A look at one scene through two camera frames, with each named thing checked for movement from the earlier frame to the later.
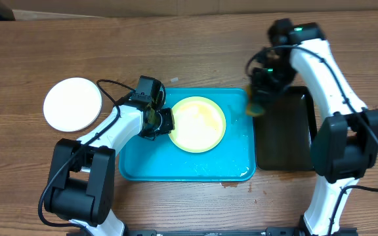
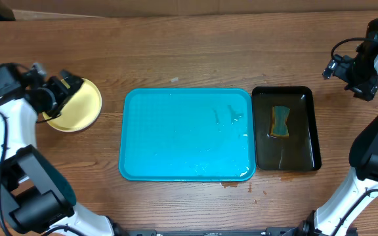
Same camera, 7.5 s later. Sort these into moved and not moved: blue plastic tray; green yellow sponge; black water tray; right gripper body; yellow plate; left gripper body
Moved: left gripper body; right gripper body; green yellow sponge; yellow plate
Not moved: black water tray; blue plastic tray
